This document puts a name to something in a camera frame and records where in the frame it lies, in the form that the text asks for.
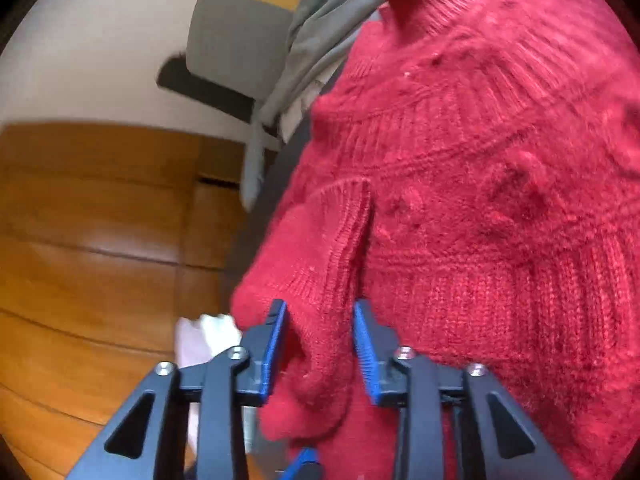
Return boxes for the red knit sweater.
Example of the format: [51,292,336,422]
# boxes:
[230,0,640,480]

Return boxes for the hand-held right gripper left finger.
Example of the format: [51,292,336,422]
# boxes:
[65,299,290,480]

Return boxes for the grey garment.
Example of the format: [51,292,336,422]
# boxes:
[240,0,387,214]

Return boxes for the white knit sweater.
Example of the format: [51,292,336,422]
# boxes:
[175,313,247,463]

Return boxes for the grey yellow blue sofa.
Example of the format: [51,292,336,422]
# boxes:
[156,0,351,153]

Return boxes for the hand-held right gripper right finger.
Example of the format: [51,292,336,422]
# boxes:
[352,300,576,480]

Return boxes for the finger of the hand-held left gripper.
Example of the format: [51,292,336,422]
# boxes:
[286,446,322,480]

